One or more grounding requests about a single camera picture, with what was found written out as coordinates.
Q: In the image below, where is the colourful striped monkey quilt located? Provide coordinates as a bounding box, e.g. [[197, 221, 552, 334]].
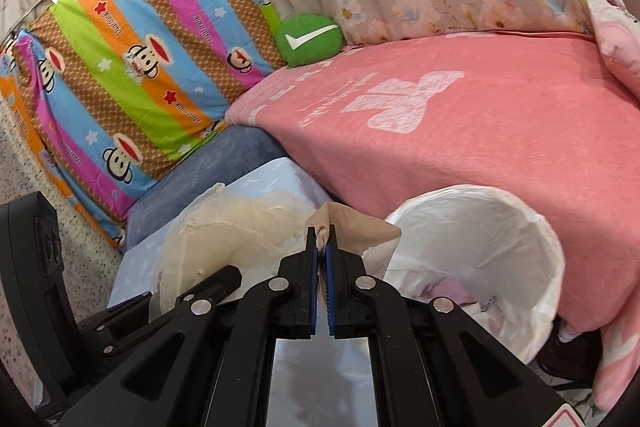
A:
[[1, 0, 282, 246]]

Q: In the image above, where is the white plastic trash bag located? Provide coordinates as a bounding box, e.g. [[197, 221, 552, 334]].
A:
[[384, 184, 565, 363]]

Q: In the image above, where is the pink blanket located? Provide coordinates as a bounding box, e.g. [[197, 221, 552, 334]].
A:
[[226, 32, 639, 410]]

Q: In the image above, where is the green checkmark cushion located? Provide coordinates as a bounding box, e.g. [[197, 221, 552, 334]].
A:
[[276, 14, 344, 67]]

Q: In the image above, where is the light blue palm sheet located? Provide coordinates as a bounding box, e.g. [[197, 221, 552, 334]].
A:
[[108, 157, 330, 313]]

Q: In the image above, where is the beige tulle mesh fabric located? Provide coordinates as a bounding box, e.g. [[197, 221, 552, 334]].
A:
[[151, 184, 316, 319]]

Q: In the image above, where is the pink white pillow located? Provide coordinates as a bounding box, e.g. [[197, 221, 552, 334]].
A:
[[587, 0, 640, 98]]

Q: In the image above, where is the blue grey cushion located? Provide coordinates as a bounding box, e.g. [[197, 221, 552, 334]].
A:
[[125, 126, 286, 251]]

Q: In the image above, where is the tan stocking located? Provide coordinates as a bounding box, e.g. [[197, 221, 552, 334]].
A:
[[306, 202, 401, 279]]

